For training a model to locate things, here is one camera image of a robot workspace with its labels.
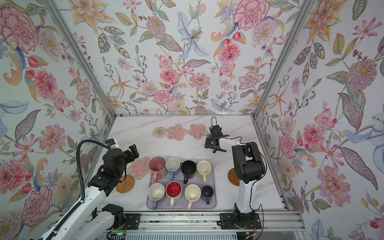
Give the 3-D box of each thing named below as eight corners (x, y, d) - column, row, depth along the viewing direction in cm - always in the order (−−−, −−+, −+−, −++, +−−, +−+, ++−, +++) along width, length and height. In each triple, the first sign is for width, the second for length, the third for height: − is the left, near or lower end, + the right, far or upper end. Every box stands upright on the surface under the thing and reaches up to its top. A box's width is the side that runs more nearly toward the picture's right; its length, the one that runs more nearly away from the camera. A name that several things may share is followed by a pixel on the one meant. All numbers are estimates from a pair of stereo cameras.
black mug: (181, 186, 86) (180, 179, 79) (182, 167, 94) (181, 160, 86) (196, 186, 86) (196, 179, 79) (195, 167, 94) (196, 160, 86)
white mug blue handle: (166, 182, 87) (163, 175, 80) (167, 165, 94) (166, 157, 87) (179, 182, 87) (178, 175, 80) (180, 165, 94) (179, 157, 87)
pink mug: (155, 186, 87) (151, 178, 78) (152, 168, 94) (148, 158, 85) (169, 182, 88) (166, 174, 79) (165, 164, 96) (162, 155, 87)
